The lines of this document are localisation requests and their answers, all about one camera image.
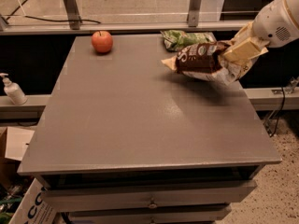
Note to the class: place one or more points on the metal railing post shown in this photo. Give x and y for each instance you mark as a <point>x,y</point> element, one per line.
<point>193,13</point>
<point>72,13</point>

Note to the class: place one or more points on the grey cabinet upper drawer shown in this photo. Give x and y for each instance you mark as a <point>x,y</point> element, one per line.
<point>151,197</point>

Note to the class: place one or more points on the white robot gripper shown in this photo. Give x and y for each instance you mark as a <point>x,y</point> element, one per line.
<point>271,22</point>

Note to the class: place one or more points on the grey cabinet lower drawer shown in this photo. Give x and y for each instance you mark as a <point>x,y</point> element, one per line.
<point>191,214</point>

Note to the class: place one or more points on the open brown cardboard box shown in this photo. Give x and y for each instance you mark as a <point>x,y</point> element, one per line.
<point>13,143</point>

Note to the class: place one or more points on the brown sea salt chip bag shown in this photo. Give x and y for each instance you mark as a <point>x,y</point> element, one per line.
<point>205,62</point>

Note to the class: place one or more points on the grey cabinet drawer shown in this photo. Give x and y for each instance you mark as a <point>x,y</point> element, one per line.
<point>191,214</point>
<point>151,197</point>

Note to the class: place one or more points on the white cardboard box with letters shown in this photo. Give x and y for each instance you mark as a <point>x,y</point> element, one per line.
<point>33,209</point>

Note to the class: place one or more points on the red apple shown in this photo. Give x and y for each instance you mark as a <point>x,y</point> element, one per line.
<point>102,41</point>

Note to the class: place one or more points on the white pump bottle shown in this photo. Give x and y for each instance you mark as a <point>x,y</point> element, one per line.
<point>13,90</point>

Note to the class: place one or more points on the green jalapeno chip bag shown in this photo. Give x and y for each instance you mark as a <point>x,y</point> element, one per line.
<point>175,40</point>

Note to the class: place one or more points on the left metal railing post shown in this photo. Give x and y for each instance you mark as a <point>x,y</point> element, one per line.
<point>72,13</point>

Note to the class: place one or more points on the right metal railing post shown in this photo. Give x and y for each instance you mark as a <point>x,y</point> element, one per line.
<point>193,13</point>

